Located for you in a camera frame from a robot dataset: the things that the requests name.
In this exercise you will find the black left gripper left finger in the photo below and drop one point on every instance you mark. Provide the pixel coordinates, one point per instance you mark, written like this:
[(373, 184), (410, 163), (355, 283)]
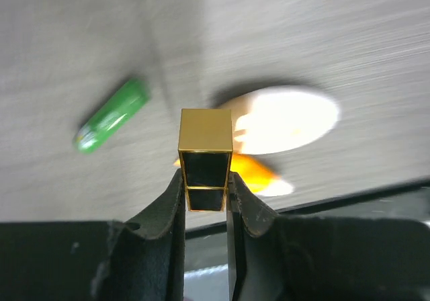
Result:
[(141, 259)]

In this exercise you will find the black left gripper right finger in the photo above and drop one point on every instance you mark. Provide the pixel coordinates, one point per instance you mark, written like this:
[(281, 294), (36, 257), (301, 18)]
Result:
[(272, 256)]

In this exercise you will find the green lip balm tube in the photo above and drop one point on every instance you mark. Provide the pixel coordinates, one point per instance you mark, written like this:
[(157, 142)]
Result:
[(112, 115)]

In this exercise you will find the orange cream tube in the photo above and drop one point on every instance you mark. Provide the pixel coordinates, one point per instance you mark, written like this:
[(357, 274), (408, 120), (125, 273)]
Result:
[(255, 176)]

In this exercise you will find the white oval compact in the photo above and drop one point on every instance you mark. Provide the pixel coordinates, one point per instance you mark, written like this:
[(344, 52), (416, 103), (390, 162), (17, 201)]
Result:
[(280, 118)]

